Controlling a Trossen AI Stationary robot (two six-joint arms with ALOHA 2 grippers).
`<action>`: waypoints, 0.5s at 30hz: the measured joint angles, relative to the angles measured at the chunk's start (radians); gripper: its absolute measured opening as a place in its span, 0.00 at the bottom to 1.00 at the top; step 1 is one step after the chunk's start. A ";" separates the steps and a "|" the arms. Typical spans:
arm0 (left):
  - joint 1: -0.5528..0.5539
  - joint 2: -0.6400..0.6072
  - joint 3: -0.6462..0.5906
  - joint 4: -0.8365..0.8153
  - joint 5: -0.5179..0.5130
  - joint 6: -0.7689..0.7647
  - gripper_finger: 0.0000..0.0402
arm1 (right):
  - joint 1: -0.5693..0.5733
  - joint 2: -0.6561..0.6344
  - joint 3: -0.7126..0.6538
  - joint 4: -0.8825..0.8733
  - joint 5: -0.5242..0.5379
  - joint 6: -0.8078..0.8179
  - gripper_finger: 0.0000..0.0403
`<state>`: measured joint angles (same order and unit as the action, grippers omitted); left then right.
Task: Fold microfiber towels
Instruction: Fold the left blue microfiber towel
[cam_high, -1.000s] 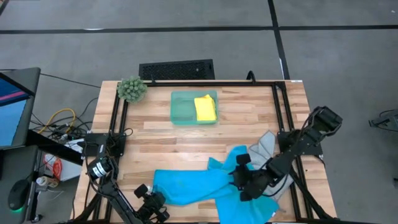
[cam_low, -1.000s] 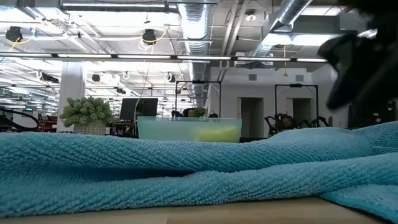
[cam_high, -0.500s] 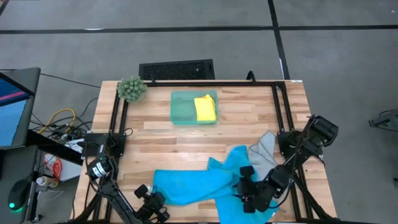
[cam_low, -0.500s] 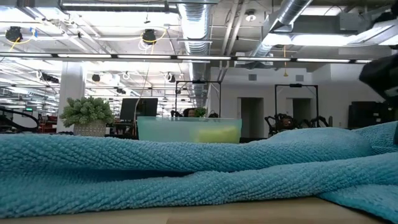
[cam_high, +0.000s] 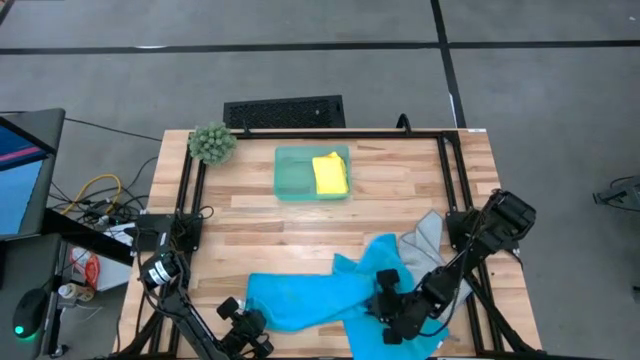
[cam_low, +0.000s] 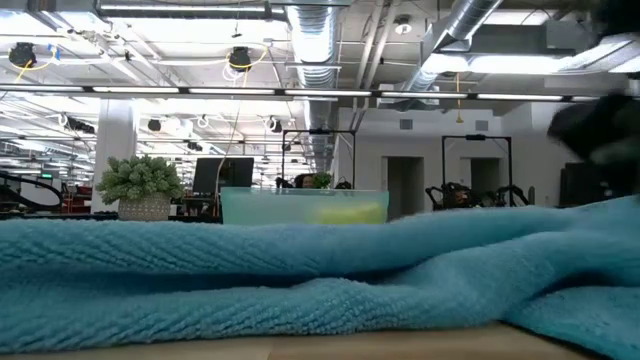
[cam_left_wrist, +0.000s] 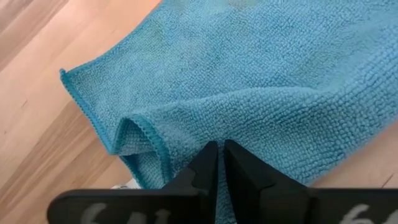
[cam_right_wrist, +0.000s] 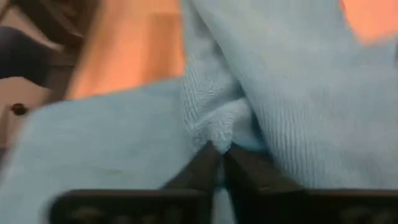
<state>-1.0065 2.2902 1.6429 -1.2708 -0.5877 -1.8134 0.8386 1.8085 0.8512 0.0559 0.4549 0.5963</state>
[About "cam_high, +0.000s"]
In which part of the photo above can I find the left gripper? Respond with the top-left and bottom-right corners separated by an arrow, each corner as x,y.
217,297 -> 275,359

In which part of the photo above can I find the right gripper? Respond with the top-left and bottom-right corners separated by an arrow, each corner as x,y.
366,268 -> 431,346

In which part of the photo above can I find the blue microfiber towel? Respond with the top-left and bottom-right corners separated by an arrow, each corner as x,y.
244,272 -> 381,334

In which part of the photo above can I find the blue towel with white tag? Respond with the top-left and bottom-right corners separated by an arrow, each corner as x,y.
333,233 -> 450,360

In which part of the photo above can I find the grey waffle-weave towel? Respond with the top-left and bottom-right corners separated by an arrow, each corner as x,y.
398,209 -> 474,321

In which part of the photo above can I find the yellow microfiber towel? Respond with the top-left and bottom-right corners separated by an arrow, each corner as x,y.
311,151 -> 350,196

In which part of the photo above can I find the green translucent plastic bin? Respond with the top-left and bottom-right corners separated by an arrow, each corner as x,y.
273,144 -> 352,203

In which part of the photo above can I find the white power adapter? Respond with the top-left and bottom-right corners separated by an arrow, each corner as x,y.
102,222 -> 135,247

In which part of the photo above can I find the red and white bag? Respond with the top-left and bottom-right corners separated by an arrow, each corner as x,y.
69,245 -> 134,293

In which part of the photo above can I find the green artificial potted plant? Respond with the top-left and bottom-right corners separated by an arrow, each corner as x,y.
187,122 -> 238,167

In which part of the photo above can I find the beige tape roll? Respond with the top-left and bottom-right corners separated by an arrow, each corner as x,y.
57,282 -> 96,304

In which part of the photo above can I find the black perforated grille box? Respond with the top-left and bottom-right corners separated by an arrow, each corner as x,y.
223,94 -> 347,130

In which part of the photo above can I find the black computer mouse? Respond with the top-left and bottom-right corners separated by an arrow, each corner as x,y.
12,288 -> 49,342

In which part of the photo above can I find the black side desk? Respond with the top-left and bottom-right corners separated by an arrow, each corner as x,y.
0,207 -> 135,360

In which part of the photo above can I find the computer monitor with blue screen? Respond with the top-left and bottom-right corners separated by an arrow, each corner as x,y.
0,108 -> 67,242

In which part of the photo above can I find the black aluminium table frame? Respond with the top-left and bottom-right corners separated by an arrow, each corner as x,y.
115,127 -> 547,360

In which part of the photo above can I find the black cable bundle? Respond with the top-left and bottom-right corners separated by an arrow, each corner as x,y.
47,157 -> 161,234

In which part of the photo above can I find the yellow cable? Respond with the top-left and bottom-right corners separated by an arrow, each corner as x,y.
59,173 -> 124,216

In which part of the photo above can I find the long black floor cable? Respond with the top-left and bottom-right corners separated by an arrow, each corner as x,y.
63,117 -> 164,144

